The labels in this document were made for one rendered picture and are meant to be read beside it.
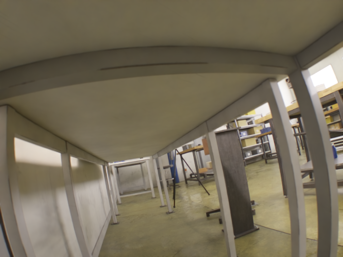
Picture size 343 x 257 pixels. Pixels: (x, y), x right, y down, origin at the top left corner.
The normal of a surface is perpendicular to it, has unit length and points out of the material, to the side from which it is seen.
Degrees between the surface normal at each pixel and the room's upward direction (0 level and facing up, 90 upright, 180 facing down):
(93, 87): 180
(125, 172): 90
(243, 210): 90
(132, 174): 90
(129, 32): 180
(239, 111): 90
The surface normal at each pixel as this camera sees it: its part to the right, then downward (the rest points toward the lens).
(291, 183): -0.95, 0.14
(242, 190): 0.11, -0.21
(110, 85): 0.19, 0.96
